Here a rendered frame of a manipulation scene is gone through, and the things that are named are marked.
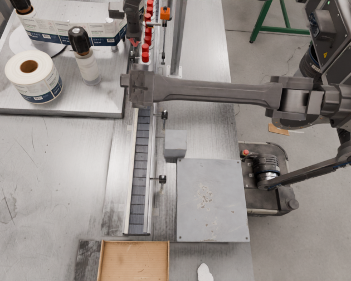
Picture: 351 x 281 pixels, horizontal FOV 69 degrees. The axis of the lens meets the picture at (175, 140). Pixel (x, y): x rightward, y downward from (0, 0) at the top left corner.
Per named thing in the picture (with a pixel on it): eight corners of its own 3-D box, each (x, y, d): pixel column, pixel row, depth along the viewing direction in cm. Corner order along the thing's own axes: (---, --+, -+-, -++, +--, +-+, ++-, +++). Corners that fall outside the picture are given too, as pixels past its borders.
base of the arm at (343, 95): (337, 129, 66) (373, 102, 55) (307, 127, 65) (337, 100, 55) (329, 102, 70) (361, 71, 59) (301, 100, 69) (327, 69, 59)
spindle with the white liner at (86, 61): (84, 71, 133) (67, 22, 106) (102, 72, 133) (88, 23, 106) (81, 85, 128) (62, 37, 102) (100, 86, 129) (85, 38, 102)
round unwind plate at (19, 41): (19, 19, 146) (18, 17, 145) (73, 23, 148) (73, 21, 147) (2, 59, 132) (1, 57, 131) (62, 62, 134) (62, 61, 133)
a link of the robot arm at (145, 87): (126, 111, 55) (127, 63, 53) (128, 105, 68) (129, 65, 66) (313, 121, 62) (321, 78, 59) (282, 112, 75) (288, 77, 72)
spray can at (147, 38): (145, 64, 138) (143, 33, 119) (154, 66, 138) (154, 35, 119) (142, 71, 135) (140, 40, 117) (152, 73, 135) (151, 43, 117)
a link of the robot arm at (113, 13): (133, 11, 100) (135, -10, 101) (104, 8, 100) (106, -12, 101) (136, 27, 112) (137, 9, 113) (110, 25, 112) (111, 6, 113)
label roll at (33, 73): (13, 100, 122) (-4, 81, 109) (29, 69, 131) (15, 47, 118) (55, 106, 122) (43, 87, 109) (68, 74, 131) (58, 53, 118)
